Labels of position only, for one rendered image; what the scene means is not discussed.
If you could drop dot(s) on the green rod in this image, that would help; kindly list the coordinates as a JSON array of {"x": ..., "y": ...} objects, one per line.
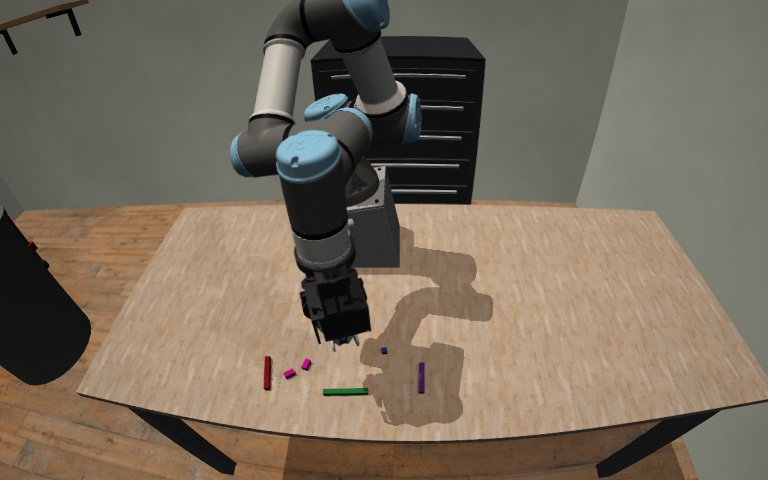
[{"x": 345, "y": 392}]

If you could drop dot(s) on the dark red rod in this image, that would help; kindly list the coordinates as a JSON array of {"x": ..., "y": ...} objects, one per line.
[{"x": 267, "y": 373}]

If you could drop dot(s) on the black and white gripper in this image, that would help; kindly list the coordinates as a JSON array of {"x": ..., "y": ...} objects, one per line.
[{"x": 341, "y": 318}]

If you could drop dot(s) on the purple rod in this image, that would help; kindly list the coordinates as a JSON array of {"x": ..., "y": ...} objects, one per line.
[{"x": 421, "y": 378}]

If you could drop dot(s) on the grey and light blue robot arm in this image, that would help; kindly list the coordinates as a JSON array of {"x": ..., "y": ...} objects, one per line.
[{"x": 312, "y": 167}]

